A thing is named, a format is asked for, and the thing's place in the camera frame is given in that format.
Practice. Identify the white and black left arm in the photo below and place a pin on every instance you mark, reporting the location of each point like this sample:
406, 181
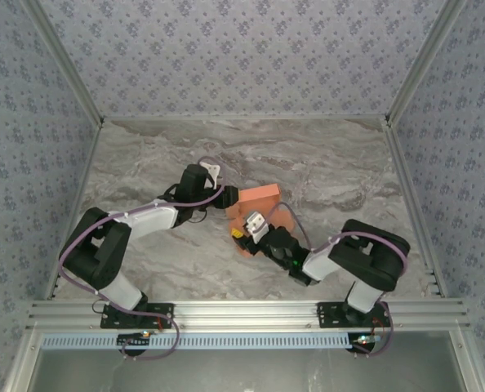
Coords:
124, 292

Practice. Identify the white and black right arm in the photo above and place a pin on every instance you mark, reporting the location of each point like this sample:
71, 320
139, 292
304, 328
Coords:
365, 296

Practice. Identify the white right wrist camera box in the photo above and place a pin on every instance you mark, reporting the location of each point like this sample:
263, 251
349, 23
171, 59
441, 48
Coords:
255, 224

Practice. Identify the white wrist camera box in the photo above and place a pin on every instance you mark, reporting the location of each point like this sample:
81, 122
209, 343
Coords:
255, 224
210, 171

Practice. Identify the grey metal lower panel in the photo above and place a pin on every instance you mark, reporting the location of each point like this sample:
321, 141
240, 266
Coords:
246, 371

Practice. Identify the aluminium front frame rail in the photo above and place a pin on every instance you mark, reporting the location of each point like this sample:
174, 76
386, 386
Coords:
246, 312

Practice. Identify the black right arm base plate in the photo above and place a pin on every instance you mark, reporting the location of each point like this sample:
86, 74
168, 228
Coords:
332, 316

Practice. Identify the black controller board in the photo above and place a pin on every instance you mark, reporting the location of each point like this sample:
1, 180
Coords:
363, 347
134, 341

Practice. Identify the aluminium frame leg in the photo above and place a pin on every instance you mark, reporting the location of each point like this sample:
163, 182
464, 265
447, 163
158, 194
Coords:
469, 363
24, 363

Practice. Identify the aluminium frame post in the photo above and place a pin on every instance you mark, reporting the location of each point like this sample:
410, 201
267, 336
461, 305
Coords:
426, 61
63, 61

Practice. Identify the aluminium side rail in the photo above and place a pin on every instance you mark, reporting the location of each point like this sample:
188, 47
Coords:
414, 204
79, 183

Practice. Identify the orange paper box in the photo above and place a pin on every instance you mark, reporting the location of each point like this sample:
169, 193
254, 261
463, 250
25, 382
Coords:
259, 202

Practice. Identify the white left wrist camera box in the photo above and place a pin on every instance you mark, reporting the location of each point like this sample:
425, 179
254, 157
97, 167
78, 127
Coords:
210, 171

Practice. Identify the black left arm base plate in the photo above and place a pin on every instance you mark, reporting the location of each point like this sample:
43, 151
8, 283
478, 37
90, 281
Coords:
161, 316

